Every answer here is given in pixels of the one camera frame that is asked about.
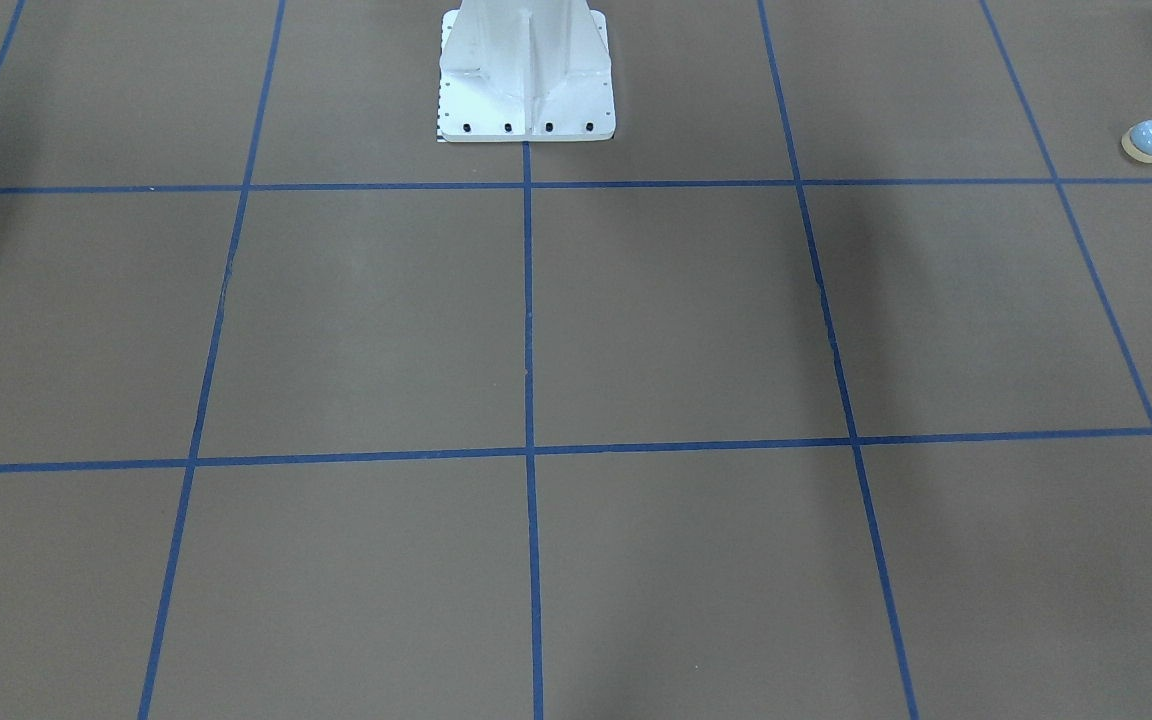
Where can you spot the white camera stand pedestal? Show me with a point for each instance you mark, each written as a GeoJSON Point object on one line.
{"type": "Point", "coordinates": [525, 71]}

